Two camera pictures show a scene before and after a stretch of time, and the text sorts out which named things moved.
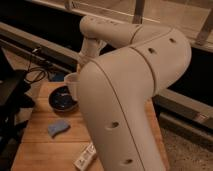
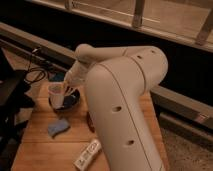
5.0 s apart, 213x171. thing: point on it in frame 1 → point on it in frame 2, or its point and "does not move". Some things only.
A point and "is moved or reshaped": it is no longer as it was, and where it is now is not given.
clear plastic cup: x=73 y=81 is moved or reshaped
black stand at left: x=14 y=94 does not move
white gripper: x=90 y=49 → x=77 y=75
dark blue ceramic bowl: x=61 y=100 does not move
